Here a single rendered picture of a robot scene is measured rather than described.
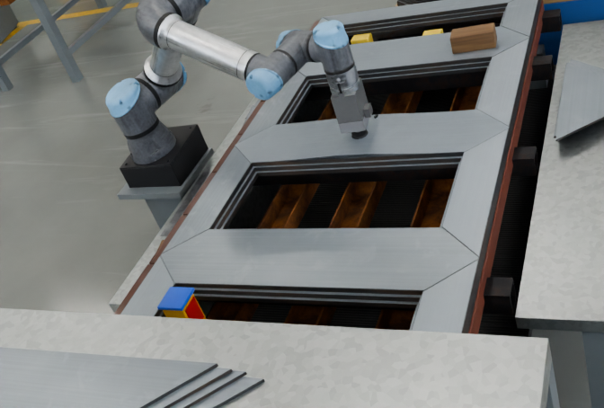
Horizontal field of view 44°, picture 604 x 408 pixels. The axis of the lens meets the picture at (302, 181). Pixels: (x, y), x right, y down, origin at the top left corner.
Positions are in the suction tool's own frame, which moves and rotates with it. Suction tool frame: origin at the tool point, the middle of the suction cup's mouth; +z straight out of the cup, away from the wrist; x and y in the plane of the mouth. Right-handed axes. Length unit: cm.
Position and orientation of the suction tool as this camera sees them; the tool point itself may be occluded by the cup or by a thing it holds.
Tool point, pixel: (360, 137)
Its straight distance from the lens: 192.0
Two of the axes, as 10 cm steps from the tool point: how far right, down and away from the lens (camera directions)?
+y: 2.3, -6.0, 7.6
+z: 2.9, 7.9, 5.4
